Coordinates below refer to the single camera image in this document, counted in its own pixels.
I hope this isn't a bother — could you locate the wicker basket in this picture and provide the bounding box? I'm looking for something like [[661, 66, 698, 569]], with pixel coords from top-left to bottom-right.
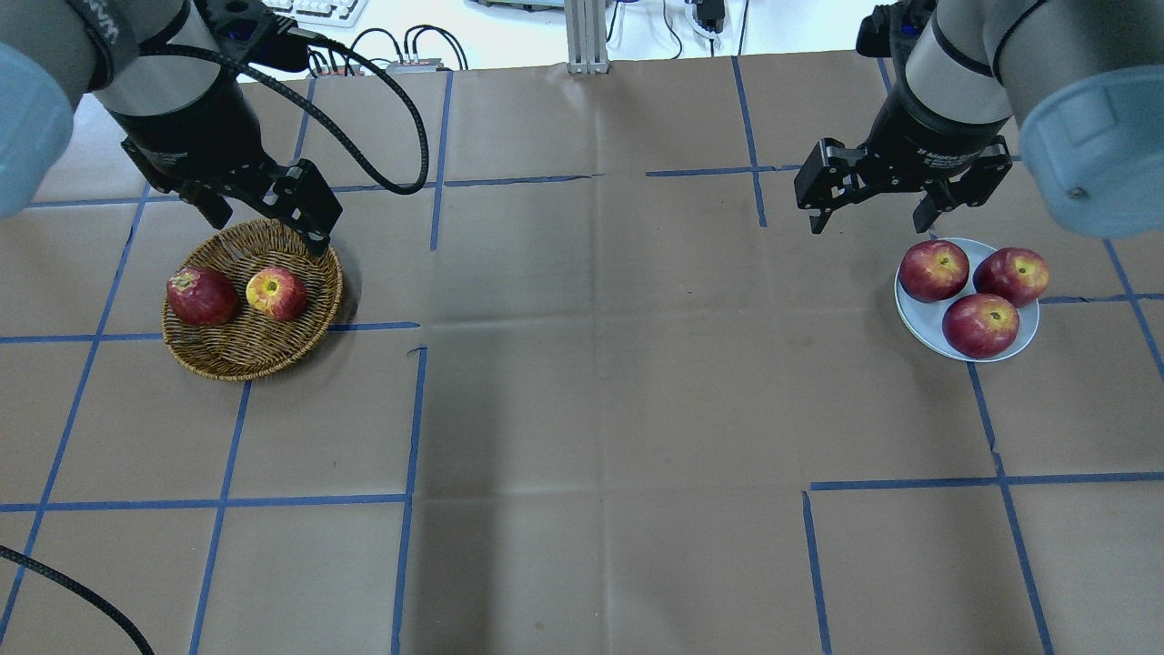
[[161, 218, 346, 382]]

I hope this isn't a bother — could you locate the red apple on plate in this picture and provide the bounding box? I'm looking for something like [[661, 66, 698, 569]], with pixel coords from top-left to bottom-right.
[[897, 238, 971, 302], [971, 247, 1050, 309], [942, 293, 1021, 359]]

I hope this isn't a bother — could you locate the red yellow apple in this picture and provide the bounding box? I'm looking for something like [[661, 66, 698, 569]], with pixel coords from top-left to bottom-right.
[[244, 266, 308, 322]]

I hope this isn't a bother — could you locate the black braided cable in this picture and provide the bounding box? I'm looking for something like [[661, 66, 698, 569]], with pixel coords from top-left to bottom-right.
[[136, 36, 430, 197]]

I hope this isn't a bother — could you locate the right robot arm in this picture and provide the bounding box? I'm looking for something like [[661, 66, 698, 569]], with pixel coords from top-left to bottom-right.
[[794, 1, 1163, 238]]

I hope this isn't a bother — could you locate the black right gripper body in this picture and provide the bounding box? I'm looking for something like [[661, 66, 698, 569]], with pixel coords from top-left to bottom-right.
[[849, 100, 1013, 197]]

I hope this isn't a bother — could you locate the aluminium frame post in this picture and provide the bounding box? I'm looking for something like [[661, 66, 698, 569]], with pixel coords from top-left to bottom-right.
[[565, 0, 610, 74]]

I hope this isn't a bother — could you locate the white keyboard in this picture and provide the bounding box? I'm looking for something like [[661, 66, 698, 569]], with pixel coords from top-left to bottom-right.
[[263, 0, 370, 29]]

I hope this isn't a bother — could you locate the dark red apple in basket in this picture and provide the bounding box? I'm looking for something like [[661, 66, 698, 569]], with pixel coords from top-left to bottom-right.
[[166, 266, 240, 325]]

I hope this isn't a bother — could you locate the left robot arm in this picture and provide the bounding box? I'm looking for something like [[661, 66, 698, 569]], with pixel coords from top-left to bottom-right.
[[1, 1, 342, 257]]

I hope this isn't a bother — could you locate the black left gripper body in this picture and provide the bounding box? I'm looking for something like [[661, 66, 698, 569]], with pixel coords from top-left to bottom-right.
[[121, 91, 281, 215]]

